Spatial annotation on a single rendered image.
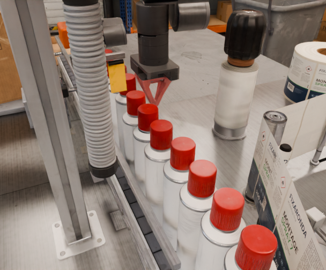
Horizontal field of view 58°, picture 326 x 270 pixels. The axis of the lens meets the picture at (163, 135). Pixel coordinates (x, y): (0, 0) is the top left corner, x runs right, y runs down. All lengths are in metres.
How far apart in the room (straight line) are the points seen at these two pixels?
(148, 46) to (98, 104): 0.27
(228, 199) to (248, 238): 0.05
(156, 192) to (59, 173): 0.15
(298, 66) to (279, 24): 1.95
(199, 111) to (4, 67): 0.61
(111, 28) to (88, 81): 0.55
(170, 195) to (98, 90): 0.20
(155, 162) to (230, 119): 0.34
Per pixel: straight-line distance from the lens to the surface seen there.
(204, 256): 0.37
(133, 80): 0.56
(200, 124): 0.81
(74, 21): 0.27
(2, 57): 1.03
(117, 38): 0.82
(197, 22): 0.56
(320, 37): 4.46
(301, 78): 0.96
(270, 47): 2.96
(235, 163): 0.69
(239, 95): 0.70
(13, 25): 0.38
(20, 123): 0.99
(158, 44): 0.55
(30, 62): 0.39
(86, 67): 0.28
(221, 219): 0.32
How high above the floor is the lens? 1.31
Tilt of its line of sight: 35 degrees down
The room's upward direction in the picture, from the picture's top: 1 degrees clockwise
